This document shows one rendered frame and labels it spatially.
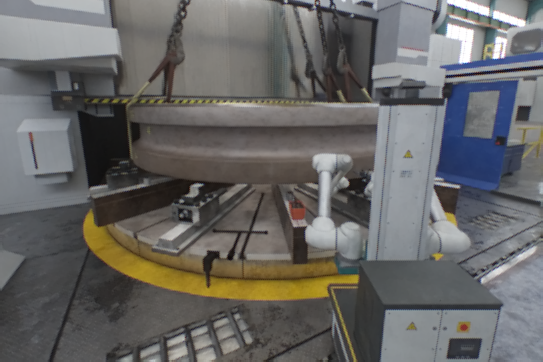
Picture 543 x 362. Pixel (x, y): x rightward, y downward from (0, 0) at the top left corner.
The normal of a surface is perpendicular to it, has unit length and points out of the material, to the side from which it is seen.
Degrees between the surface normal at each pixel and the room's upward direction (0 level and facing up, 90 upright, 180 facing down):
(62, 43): 90
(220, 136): 90
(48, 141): 90
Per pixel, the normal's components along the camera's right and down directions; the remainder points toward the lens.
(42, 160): 0.46, 0.18
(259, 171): -0.04, 0.20
